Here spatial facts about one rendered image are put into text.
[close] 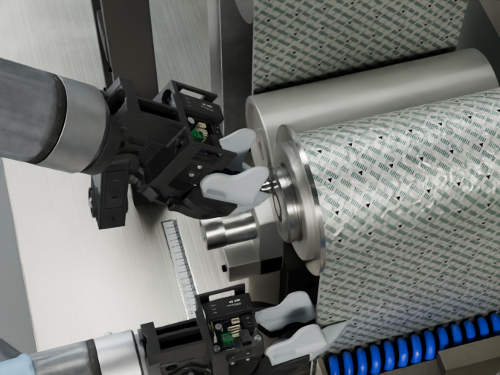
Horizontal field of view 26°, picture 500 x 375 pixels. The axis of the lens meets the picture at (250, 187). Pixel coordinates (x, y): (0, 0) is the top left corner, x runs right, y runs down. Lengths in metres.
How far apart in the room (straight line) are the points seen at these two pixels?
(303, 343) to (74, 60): 0.68
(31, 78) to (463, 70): 0.51
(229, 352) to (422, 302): 0.23
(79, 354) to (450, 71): 0.48
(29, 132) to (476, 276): 0.52
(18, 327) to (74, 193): 0.97
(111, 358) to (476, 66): 0.49
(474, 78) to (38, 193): 0.62
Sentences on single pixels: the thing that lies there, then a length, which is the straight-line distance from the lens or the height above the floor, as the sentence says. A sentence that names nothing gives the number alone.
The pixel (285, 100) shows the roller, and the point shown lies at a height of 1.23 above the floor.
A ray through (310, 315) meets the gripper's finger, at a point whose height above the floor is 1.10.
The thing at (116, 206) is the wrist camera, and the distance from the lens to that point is 0.97.
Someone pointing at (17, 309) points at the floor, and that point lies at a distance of 2.45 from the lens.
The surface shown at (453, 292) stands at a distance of 1.17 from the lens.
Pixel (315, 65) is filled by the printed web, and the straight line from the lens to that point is 1.17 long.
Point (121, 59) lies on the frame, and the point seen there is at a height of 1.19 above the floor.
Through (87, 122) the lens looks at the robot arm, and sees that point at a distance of 0.86.
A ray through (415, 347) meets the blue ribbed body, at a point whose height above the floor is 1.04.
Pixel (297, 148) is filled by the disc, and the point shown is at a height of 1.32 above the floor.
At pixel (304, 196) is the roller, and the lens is 0.98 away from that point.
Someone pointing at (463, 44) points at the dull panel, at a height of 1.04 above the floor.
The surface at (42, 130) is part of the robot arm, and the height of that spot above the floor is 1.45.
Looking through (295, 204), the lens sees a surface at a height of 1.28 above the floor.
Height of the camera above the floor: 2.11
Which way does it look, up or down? 55 degrees down
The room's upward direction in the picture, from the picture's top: straight up
